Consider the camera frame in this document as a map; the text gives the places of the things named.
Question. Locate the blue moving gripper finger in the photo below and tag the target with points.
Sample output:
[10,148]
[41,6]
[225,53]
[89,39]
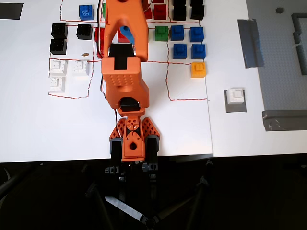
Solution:
[127,32]

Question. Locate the white lego block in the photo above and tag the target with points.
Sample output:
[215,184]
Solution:
[235,95]
[58,67]
[80,67]
[56,84]

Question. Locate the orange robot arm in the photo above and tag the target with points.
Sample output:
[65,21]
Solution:
[122,81]

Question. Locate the orange robot arm base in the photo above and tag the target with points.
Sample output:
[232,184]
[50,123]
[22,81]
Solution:
[133,153]

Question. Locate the green lego block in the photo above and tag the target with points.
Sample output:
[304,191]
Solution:
[161,33]
[103,10]

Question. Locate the black lego block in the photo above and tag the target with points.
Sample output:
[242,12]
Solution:
[197,2]
[58,46]
[179,2]
[197,13]
[59,30]
[84,31]
[179,14]

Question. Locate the blue lego block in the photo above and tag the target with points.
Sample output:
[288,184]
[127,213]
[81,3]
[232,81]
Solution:
[85,12]
[196,34]
[180,51]
[198,51]
[177,33]

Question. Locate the yellow lego block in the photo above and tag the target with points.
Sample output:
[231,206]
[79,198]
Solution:
[198,70]

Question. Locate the grey square tape marker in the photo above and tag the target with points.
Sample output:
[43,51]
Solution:
[236,108]

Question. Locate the small brown scrap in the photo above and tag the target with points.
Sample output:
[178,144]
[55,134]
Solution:
[84,54]

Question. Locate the black tape patch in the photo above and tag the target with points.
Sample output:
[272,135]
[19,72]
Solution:
[10,10]

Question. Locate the black table clamp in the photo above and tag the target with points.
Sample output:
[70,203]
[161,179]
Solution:
[152,148]
[115,151]

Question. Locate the long grey tape strip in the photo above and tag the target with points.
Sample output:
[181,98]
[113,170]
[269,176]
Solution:
[250,43]

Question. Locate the small dark grey brick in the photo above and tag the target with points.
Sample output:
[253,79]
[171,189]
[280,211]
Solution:
[279,10]

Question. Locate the grey lego baseplate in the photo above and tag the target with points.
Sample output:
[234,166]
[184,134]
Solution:
[275,79]

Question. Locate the wrinkled grey tape strip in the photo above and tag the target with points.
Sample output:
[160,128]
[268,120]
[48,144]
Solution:
[285,121]

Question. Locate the black metal pole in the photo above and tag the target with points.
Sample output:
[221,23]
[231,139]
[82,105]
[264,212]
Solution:
[12,183]

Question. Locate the black tripod stand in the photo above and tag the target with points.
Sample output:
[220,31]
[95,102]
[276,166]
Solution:
[148,221]

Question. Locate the grey lego wall piece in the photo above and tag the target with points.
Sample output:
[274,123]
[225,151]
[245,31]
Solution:
[297,26]
[301,60]

